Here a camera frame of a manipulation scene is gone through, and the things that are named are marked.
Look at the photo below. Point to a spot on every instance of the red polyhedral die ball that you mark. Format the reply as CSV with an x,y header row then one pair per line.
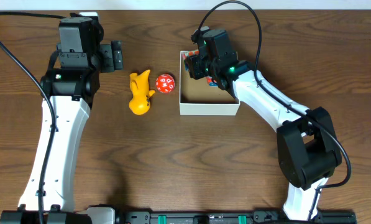
x,y
165,83

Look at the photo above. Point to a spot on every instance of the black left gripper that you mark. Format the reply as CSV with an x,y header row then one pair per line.
x,y
115,56

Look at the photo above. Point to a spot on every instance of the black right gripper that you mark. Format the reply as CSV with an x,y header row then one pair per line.
x,y
192,66

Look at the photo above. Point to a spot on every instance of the beige cardboard box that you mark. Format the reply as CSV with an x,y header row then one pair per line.
x,y
198,98

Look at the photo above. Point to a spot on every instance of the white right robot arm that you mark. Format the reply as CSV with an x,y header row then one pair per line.
x,y
307,153

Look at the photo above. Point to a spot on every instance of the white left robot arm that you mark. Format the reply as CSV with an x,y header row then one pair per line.
x,y
68,88

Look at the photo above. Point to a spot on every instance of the multicoloured puzzle cube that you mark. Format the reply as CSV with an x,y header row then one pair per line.
x,y
190,58

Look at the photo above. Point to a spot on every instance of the yellow rubber duck toy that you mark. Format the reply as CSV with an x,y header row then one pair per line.
x,y
141,92

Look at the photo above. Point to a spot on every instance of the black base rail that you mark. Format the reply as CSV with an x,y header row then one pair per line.
x,y
222,217

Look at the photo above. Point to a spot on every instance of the red toy fire truck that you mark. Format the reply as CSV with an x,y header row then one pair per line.
x,y
211,81

